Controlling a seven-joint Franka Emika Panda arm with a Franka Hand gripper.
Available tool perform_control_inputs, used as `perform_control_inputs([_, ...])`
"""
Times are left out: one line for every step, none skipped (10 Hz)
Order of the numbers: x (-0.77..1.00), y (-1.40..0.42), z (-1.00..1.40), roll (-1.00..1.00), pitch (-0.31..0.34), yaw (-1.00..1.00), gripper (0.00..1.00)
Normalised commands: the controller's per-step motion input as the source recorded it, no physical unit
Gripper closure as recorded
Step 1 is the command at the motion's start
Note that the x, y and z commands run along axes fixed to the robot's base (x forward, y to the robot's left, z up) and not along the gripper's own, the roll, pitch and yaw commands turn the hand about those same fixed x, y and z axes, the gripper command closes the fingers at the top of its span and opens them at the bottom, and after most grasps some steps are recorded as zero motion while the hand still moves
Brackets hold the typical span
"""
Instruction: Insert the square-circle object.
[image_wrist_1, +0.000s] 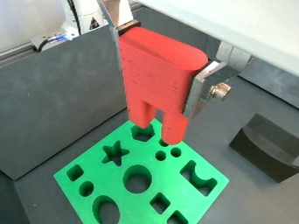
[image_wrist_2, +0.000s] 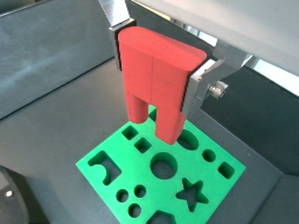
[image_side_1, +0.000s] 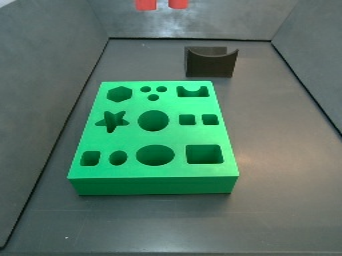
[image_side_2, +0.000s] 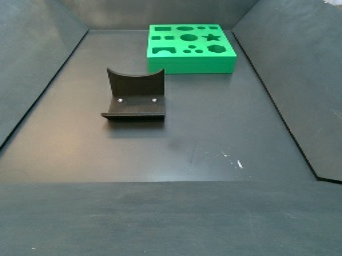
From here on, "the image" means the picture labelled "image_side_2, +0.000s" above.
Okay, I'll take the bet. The green shape sorter block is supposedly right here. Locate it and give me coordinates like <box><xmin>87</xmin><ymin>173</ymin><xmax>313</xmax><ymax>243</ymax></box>
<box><xmin>147</xmin><ymin>24</ymin><xmax>238</xmax><ymax>74</ymax></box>

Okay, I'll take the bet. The black curved holder stand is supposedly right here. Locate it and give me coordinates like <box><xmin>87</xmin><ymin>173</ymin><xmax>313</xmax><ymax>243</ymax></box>
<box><xmin>102</xmin><ymin>69</ymin><xmax>166</xmax><ymax>120</ymax></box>

